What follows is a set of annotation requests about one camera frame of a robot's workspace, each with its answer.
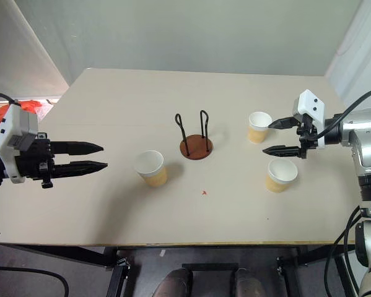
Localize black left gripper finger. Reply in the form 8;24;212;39
50;140;105;157
53;160;109;180

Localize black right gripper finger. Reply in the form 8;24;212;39
267;116;301;131
262;145;302;158

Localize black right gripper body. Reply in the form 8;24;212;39
295;113;319;160

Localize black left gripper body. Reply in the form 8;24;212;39
14;132;55;189

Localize tan paper cup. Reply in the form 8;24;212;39
247;111;273;145
133;150;168;189
264;158;299;194

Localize orange plastic bag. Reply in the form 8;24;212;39
0;99;55;134

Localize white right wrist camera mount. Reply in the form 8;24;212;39
292;89;326;149

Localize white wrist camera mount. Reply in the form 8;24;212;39
0;100;39;185
292;89;326;149

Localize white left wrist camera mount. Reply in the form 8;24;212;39
0;100;39;185

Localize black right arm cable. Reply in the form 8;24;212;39
316;87;371;140

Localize wooden cup rack with wires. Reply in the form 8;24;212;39
174;109;215;162

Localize black metal table frame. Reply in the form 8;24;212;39
0;242;358;297

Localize black cable under table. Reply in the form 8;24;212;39
0;264;70;297

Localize black cable at robot body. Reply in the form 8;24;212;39
323;205;363;297

